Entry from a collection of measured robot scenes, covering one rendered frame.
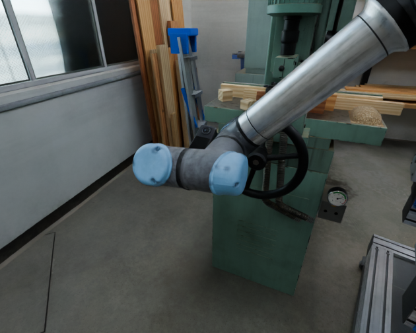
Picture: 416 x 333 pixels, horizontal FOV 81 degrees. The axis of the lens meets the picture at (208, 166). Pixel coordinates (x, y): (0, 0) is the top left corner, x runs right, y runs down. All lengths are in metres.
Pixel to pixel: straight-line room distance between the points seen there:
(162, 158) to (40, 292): 1.30
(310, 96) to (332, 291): 1.21
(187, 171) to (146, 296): 1.06
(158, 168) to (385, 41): 0.38
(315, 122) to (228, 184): 0.55
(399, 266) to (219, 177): 1.21
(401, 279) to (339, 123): 0.81
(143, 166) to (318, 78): 0.32
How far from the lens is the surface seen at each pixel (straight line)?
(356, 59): 0.44
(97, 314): 1.42
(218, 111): 0.94
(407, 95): 3.02
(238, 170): 0.39
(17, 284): 1.72
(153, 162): 0.42
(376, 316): 1.23
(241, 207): 1.11
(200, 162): 0.40
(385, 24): 0.44
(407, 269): 1.50
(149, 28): 2.36
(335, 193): 0.92
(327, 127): 0.89
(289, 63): 0.97
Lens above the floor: 1.16
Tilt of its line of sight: 30 degrees down
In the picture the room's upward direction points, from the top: straight up
